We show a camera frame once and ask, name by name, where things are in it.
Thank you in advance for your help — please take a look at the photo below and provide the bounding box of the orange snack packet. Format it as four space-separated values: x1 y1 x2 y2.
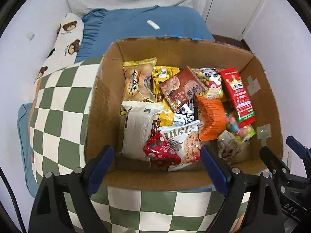
196 93 227 141

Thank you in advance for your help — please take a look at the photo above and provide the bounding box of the white door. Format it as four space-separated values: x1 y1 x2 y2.
203 0 270 40

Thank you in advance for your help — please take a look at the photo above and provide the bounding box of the large yellow snack packet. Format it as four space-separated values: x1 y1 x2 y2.
119 65 195 127

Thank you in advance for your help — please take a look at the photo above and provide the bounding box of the black snack packet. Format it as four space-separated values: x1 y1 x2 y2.
175 99 196 125

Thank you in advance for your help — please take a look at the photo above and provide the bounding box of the white cookie packet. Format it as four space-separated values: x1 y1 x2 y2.
157 120 202 172

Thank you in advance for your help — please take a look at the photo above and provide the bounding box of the brown cardboard box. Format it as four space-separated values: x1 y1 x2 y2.
85 35 284 187

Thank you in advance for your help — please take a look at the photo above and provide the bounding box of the red snack box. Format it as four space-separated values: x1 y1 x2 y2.
217 68 256 129

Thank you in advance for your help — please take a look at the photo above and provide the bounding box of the white remote control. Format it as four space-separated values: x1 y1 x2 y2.
146 19 160 30

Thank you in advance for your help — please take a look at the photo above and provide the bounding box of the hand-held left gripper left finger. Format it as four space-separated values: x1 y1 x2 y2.
30 145 115 233

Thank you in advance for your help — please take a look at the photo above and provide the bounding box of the white long bread packet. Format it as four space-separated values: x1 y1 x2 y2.
121 101 164 162

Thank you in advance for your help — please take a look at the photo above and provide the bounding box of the blue duvet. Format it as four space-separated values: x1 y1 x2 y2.
75 5 215 63

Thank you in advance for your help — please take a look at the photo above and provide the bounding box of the cream snack packet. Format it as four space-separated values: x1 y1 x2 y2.
217 130 252 164

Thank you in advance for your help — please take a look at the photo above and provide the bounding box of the colourful candy packet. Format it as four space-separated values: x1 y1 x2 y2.
225 110 257 142

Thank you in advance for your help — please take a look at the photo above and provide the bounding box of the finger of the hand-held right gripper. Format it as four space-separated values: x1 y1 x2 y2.
286 136 311 162
259 146 295 182

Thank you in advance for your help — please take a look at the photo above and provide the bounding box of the green white checkered blanket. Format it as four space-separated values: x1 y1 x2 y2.
29 57 251 233

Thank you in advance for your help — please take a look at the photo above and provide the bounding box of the brown snack packet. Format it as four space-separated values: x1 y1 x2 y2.
159 67 207 112

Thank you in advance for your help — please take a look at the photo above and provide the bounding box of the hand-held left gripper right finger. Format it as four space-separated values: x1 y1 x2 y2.
200 145 283 233

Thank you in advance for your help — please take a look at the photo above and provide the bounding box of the bear print pillow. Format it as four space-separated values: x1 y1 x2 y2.
34 12 84 84

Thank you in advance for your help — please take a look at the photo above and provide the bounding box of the pale yellow bread packet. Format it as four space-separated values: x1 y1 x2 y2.
123 57 157 102

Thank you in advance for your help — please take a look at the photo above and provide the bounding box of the small red snack packet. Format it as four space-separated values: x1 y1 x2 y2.
142 131 182 167

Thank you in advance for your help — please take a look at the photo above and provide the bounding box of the yellow panda snack packet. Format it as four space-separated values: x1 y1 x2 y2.
192 68 229 102

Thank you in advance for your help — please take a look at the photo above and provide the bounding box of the black cable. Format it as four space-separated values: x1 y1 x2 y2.
0 167 27 233

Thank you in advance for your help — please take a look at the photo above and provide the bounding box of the light blue sheet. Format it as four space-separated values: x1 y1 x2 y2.
17 103 39 198

